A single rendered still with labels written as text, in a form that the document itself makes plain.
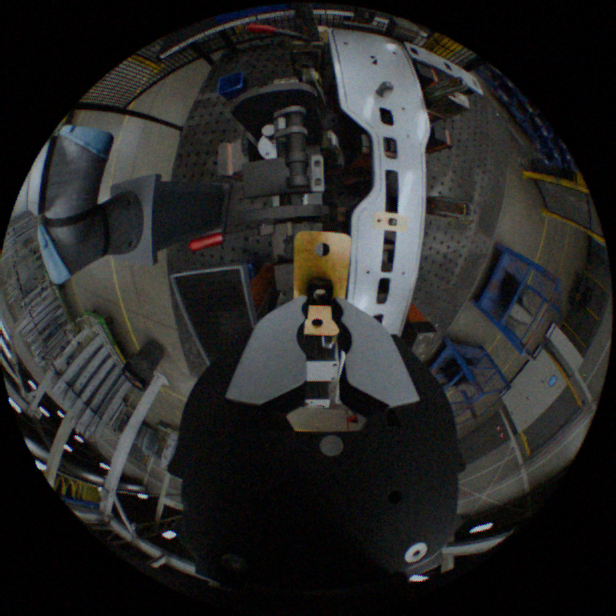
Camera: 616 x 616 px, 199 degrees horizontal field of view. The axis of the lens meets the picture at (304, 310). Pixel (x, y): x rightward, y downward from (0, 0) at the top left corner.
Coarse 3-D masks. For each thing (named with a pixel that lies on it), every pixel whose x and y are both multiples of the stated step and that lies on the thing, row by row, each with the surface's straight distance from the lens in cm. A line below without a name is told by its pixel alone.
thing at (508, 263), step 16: (512, 256) 236; (496, 272) 233; (512, 272) 275; (528, 272) 221; (544, 272) 216; (496, 288) 250; (512, 288) 261; (528, 288) 339; (560, 288) 229; (480, 304) 231; (496, 304) 267; (512, 304) 215; (560, 304) 279; (496, 320) 217; (512, 320) 269; (528, 320) 311; (512, 336) 210; (528, 352) 317
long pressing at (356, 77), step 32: (352, 32) 75; (352, 64) 58; (384, 64) 63; (352, 96) 49; (416, 96) 58; (384, 128) 46; (416, 128) 51; (384, 160) 43; (416, 160) 47; (384, 192) 41; (416, 192) 45; (352, 224) 39; (416, 224) 45; (352, 256) 40; (416, 256) 46; (352, 288) 43; (384, 320) 51
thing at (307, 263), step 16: (304, 240) 12; (320, 240) 12; (336, 240) 12; (304, 256) 12; (320, 256) 12; (336, 256) 12; (304, 272) 13; (320, 272) 13; (336, 272) 13; (304, 288) 13; (320, 288) 12; (336, 288) 13; (320, 304) 13
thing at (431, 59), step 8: (408, 48) 78; (416, 48) 81; (416, 56) 75; (424, 56) 79; (432, 56) 82; (432, 64) 77; (440, 64) 81; (448, 64) 86; (448, 72) 80; (456, 72) 85; (464, 72) 90; (472, 88) 85; (480, 88) 91
